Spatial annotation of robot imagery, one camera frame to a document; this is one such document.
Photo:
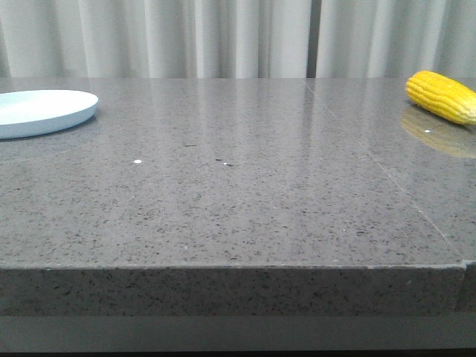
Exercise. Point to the yellow corn cob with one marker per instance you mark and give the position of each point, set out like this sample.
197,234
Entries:
442,96

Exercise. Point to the light blue round plate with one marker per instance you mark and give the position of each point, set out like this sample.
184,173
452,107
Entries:
38,112

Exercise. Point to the grey pleated curtain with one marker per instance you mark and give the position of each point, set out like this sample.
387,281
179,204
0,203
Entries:
236,39

